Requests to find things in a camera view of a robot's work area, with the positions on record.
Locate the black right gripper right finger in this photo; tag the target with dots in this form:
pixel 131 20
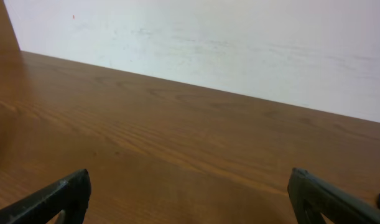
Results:
pixel 314 200

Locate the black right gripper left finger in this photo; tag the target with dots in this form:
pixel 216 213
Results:
pixel 69 195

